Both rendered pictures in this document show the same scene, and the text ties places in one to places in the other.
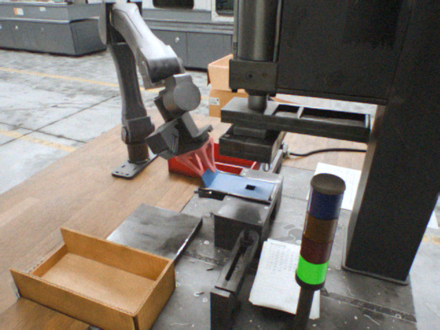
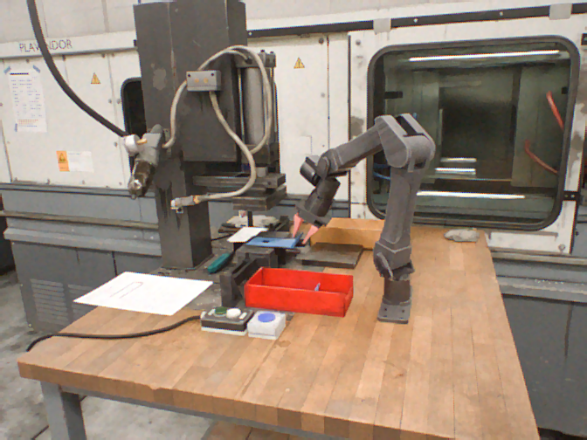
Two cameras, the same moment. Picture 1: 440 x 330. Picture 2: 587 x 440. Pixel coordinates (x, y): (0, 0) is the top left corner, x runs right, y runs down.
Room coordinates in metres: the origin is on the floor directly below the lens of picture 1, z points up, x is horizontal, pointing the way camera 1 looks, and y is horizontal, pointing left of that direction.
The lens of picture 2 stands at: (1.94, -0.07, 1.42)
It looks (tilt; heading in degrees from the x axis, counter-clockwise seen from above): 16 degrees down; 176
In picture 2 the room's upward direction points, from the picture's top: 2 degrees counter-clockwise
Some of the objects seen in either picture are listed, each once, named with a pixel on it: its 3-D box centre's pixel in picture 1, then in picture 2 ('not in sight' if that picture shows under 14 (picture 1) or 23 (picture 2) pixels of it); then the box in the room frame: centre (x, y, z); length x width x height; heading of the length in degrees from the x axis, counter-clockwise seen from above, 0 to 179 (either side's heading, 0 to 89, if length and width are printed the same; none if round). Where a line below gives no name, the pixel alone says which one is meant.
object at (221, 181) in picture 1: (238, 180); (274, 238); (0.63, -0.05, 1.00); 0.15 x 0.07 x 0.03; 69
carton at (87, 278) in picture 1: (94, 281); (349, 233); (0.41, 0.22, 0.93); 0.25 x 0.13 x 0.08; 69
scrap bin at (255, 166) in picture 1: (215, 161); (300, 290); (0.85, 0.01, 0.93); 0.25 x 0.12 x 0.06; 69
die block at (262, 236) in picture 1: (251, 210); (265, 256); (0.60, -0.08, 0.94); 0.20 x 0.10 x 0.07; 159
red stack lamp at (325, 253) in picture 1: (316, 243); not in sight; (0.32, -0.12, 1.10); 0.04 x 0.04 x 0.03
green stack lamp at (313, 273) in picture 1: (312, 263); not in sight; (0.32, -0.12, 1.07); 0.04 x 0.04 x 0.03
